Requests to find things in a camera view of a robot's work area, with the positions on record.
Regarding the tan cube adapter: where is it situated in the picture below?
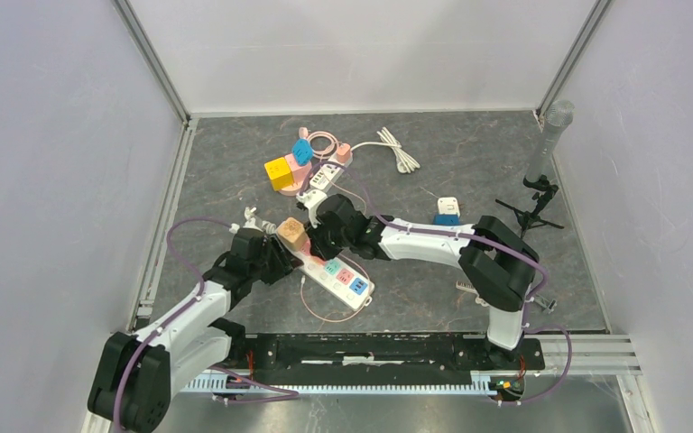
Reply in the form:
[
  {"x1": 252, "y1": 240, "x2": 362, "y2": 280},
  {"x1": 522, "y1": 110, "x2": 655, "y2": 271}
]
[{"x1": 276, "y1": 217, "x2": 309, "y2": 252}]

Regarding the large white power strip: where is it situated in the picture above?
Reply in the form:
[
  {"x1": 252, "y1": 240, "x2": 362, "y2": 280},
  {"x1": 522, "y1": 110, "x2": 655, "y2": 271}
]
[{"x1": 263, "y1": 223, "x2": 374, "y2": 311}]

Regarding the blue cube socket adapter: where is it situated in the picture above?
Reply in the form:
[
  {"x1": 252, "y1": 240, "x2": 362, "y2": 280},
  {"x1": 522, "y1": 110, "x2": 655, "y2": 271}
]
[{"x1": 432, "y1": 214, "x2": 460, "y2": 226}]

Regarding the white square plug adapter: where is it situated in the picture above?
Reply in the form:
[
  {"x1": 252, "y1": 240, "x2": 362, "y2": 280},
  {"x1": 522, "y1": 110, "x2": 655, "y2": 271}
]
[{"x1": 437, "y1": 197, "x2": 461, "y2": 217}]

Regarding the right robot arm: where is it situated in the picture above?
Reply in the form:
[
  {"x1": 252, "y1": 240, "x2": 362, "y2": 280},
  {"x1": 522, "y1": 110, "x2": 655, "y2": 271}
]
[{"x1": 296, "y1": 189, "x2": 548, "y2": 368}]

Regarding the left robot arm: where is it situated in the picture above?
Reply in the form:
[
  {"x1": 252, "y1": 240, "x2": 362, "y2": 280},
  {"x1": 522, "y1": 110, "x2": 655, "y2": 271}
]
[{"x1": 87, "y1": 228, "x2": 302, "y2": 432}]

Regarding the pink round socket stack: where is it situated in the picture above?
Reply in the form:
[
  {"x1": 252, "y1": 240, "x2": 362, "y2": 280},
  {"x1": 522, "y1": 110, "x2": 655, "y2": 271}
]
[{"x1": 279, "y1": 153, "x2": 312, "y2": 197}]

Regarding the salmon plug on strip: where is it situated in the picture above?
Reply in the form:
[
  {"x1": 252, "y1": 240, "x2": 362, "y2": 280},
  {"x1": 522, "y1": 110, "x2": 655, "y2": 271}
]
[{"x1": 335, "y1": 143, "x2": 352, "y2": 166}]

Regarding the light blue plug adapter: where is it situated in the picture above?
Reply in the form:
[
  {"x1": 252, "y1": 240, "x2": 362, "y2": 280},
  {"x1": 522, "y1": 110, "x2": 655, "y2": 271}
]
[{"x1": 291, "y1": 138, "x2": 314, "y2": 166}]

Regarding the small white power strip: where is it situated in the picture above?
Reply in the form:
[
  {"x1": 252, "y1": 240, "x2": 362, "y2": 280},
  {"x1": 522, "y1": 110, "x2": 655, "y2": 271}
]
[{"x1": 309, "y1": 151, "x2": 353, "y2": 193}]

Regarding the yellow cube adapter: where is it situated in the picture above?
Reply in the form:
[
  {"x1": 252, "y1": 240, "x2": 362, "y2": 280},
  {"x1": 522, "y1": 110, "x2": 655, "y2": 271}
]
[{"x1": 263, "y1": 157, "x2": 294, "y2": 191}]

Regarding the white comb-like part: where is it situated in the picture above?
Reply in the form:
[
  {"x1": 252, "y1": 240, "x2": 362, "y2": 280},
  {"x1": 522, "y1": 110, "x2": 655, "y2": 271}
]
[{"x1": 455, "y1": 281, "x2": 477, "y2": 294}]

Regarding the black microphone tripod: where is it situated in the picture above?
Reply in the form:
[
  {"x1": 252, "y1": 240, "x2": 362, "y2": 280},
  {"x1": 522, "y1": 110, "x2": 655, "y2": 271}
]
[{"x1": 495, "y1": 174, "x2": 565, "y2": 239}]

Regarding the grey microphone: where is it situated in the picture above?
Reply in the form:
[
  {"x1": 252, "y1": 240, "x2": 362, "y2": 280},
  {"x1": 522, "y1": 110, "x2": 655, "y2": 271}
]
[{"x1": 522, "y1": 100, "x2": 575, "y2": 188}]

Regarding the white strip power cord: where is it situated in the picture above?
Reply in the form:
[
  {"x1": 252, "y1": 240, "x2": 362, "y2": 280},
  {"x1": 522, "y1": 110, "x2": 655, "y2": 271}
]
[{"x1": 241, "y1": 206, "x2": 277, "y2": 235}]

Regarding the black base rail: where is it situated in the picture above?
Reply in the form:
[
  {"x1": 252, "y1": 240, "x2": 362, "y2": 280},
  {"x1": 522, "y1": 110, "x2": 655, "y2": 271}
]
[{"x1": 221, "y1": 332, "x2": 546, "y2": 386}]

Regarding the white coiled power cord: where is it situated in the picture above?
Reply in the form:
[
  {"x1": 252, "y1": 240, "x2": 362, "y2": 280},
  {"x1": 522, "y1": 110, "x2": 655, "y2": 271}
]
[{"x1": 349, "y1": 126, "x2": 421, "y2": 175}]

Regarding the white cable duct strip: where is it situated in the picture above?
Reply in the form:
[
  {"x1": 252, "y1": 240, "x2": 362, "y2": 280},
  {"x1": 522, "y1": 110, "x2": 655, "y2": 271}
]
[{"x1": 181, "y1": 370, "x2": 521, "y2": 397}]

